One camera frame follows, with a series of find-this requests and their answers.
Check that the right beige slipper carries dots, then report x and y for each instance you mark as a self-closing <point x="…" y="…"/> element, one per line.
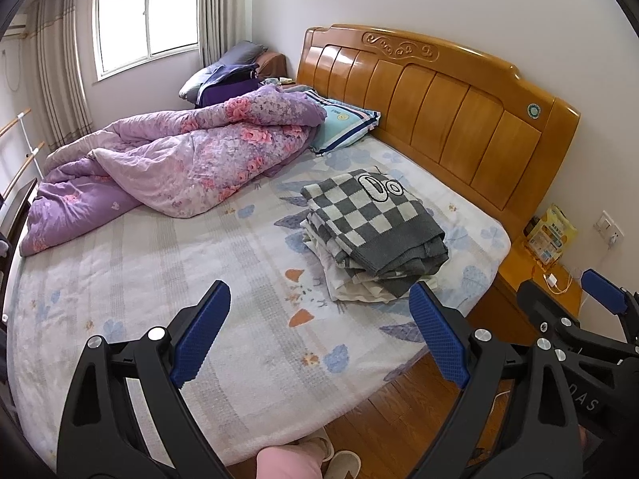
<point x="344" y="465"/>

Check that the beige slipper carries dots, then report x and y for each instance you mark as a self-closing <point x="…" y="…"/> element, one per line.
<point x="344" y="465"/>
<point x="320" y="439"/>

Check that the teal striped pillow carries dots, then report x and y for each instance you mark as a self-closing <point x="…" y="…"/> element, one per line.
<point x="344" y="125"/>

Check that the left beige slipper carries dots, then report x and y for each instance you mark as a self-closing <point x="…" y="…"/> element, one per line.
<point x="320" y="439"/>

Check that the wooden headboard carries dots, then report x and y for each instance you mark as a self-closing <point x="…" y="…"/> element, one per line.
<point x="466" y="117"/>

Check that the window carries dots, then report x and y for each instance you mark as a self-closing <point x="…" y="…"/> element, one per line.
<point x="129" y="33"/>

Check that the folded white garment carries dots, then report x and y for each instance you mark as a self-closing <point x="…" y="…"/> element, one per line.
<point x="348" y="281"/>

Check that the grey white checkered cardigan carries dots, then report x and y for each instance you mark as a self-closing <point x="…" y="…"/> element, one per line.
<point x="378" y="222"/>

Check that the grey curtain right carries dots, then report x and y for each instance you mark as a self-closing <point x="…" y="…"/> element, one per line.
<point x="221" y="25"/>

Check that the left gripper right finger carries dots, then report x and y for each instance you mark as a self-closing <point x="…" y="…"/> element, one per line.
<point x="539" y="435"/>

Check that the purple floral quilt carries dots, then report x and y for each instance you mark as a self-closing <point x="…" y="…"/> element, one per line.
<point x="180" y="163"/>

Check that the striped grey curtain left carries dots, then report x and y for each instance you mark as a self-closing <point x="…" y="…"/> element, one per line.
<point x="53" y="72"/>

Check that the wooden clothes rack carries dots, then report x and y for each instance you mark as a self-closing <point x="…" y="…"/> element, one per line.
<point x="22" y="157"/>

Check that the white air conditioner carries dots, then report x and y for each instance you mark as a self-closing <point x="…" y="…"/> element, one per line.
<point x="17" y="27"/>

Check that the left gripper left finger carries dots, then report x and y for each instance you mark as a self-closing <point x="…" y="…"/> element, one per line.
<point x="100" y="436"/>

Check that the wall power socket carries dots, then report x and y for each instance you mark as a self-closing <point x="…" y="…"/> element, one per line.
<point x="609" y="231"/>

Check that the yellow snack package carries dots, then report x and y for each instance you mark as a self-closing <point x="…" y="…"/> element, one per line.
<point x="550" y="236"/>

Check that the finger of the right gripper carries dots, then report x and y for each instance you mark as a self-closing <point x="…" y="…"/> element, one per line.
<point x="620" y="302"/>
<point x="564" y="331"/>

